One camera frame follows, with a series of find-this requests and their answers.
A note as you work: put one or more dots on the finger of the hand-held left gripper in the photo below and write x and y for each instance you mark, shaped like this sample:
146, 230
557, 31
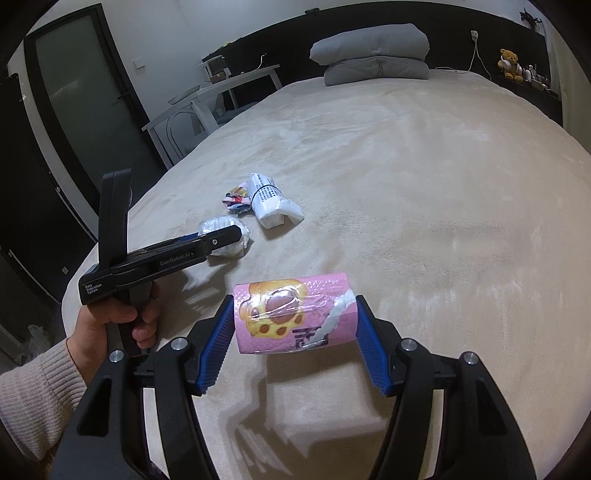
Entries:
217, 240

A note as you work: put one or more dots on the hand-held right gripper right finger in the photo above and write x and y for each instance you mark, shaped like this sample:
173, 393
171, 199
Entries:
371, 350

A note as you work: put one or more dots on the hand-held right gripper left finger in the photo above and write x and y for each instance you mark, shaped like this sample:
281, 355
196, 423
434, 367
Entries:
214, 350

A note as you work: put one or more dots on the pink paw print packet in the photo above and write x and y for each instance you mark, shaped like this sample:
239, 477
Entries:
286, 314

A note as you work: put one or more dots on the person's left forearm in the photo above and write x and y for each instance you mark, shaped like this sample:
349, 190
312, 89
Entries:
37, 397

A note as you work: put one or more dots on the person's left hand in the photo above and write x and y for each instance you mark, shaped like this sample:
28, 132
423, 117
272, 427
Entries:
92, 332

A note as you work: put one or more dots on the colourful crumpled wrapper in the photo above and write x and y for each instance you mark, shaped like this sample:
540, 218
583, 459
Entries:
238, 198

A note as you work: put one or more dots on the white printed packet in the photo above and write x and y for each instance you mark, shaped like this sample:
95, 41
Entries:
272, 201

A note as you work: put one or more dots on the white floor plastic bag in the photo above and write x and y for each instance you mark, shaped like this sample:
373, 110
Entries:
38, 340

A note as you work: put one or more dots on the white metal chair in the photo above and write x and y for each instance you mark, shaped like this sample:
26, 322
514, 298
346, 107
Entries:
181, 131

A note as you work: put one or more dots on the black wardrobe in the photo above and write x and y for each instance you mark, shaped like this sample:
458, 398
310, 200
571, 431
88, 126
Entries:
32, 194

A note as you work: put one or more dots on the cream fleece blanket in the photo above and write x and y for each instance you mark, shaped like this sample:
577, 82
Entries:
392, 184

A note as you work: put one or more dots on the frosted glass door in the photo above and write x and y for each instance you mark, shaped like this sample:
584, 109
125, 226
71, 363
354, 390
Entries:
87, 106

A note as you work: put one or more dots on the white desk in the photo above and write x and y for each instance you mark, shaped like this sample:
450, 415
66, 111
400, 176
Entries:
249, 74

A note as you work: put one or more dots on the small appliance on desk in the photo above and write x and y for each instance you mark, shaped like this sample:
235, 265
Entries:
216, 69

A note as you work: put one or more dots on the grey pillow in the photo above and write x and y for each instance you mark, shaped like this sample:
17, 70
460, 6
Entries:
374, 73

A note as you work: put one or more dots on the black headboard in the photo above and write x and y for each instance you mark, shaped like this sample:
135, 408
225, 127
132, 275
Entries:
461, 50

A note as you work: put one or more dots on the row of small bottles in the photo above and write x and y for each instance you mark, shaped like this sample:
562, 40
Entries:
539, 81

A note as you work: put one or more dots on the brown teddy bear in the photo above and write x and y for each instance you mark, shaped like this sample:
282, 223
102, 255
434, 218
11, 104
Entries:
509, 63

